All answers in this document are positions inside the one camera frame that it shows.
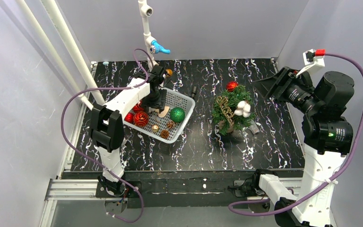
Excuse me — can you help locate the white cotton ornament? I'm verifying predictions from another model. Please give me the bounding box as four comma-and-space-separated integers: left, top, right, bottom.
233, 101, 251, 118

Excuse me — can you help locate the red glitter ornament ball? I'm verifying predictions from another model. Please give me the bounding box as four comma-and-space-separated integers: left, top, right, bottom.
226, 81, 239, 92

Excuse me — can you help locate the small green christmas tree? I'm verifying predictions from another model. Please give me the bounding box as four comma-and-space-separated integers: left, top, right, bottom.
212, 84, 255, 136

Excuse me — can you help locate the gold merry christmas sign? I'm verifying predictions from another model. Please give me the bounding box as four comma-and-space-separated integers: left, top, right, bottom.
216, 96, 234, 126

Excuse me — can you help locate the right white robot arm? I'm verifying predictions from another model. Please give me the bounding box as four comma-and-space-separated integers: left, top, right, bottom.
253, 67, 354, 227

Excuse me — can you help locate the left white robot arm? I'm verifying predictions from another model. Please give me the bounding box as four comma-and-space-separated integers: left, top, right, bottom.
90, 65, 173, 191

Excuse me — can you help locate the wooden heart ornament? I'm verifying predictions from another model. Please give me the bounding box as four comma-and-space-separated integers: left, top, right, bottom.
158, 106, 170, 118

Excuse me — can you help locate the red patterned ornament ball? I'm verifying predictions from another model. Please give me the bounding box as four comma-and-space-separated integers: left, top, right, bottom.
132, 102, 145, 113

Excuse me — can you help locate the green glitter ornament ball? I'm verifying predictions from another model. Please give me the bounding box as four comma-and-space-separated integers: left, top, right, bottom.
170, 107, 186, 123

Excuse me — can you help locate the frosted pine cone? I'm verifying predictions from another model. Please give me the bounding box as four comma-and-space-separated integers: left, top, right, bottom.
166, 120, 176, 129

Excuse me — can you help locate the gold ornament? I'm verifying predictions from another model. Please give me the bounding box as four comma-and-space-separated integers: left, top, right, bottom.
151, 124, 160, 133

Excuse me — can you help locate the orange pipe valve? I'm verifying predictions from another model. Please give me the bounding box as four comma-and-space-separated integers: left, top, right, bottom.
165, 69, 173, 78

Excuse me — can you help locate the white plastic basket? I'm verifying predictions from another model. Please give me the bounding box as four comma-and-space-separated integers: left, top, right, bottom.
124, 88, 196, 144

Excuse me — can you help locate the red shiny ornament ball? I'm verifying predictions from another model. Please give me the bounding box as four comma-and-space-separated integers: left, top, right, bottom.
124, 113, 134, 124

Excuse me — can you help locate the brown pine cone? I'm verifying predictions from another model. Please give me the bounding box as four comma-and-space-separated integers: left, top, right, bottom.
160, 130, 170, 140

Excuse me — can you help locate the black cylindrical marker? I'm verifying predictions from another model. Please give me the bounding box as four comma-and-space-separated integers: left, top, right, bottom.
190, 86, 198, 99

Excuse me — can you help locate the blue pipe valve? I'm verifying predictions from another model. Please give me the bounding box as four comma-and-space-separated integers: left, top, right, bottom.
149, 40, 171, 54

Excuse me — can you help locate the white pvc pipe stand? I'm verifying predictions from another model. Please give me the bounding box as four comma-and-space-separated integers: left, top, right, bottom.
138, 0, 158, 65

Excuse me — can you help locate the thick white diagonal pole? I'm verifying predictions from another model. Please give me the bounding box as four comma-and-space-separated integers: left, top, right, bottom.
41, 0, 97, 88

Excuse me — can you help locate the thin white diagonal pole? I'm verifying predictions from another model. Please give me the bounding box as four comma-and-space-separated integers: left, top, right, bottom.
15, 0, 95, 110

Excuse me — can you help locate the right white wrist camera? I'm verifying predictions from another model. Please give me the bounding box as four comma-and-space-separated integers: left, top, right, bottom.
296, 49, 326, 78

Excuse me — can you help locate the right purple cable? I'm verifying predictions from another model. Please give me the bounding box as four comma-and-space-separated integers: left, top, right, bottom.
228, 53, 363, 217

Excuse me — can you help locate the aluminium frame rail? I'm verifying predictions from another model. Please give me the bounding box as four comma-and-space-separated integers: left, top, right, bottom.
39, 75, 107, 227

